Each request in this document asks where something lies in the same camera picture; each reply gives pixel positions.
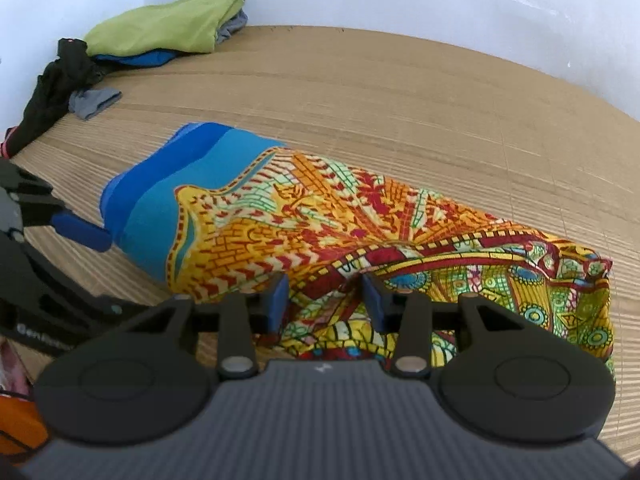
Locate green folded cloth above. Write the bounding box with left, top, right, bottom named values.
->
left=84, top=0, right=248, bottom=56

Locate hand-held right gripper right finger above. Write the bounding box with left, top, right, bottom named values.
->
left=360, top=274, right=528, bottom=378

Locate black garment with pink trim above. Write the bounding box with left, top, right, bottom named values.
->
left=0, top=37, right=106, bottom=158

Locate colourful printed blue cloth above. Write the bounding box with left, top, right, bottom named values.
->
left=99, top=122, right=616, bottom=376

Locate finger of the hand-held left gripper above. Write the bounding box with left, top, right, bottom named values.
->
left=5, top=236, right=154, bottom=335
left=0, top=159, right=114, bottom=254

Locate pink patterned cloth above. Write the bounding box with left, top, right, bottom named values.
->
left=0, top=337, right=32, bottom=396

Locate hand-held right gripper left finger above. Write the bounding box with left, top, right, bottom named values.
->
left=122, top=274, right=291, bottom=380

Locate orange cloth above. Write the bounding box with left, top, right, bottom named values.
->
left=0, top=392, right=49, bottom=457

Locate plain blue cloth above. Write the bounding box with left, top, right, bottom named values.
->
left=95, top=50, right=173, bottom=67

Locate grey cloth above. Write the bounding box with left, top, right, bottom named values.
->
left=68, top=87, right=122, bottom=121
left=216, top=7, right=248, bottom=43

